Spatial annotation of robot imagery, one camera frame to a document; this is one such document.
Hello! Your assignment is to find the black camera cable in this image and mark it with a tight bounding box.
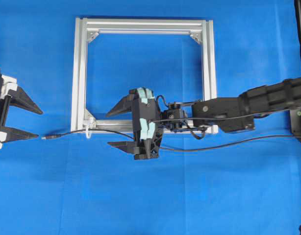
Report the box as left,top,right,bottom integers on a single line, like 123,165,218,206
150,109,292,124

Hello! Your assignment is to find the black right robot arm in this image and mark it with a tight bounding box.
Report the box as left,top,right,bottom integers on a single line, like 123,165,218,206
107,77,301,160

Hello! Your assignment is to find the black wire with plug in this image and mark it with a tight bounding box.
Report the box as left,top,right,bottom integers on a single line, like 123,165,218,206
41,129,301,152

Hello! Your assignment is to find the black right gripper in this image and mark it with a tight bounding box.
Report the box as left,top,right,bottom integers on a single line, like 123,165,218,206
106,88,163,160

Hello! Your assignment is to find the silver aluminium extrusion frame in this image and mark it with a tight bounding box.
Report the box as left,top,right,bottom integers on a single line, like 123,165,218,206
70,18,217,134

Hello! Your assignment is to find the blue table mat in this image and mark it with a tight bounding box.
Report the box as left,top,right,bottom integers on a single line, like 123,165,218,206
0,0,301,235

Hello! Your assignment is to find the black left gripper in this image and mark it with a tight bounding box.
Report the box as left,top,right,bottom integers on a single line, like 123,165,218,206
0,72,43,149

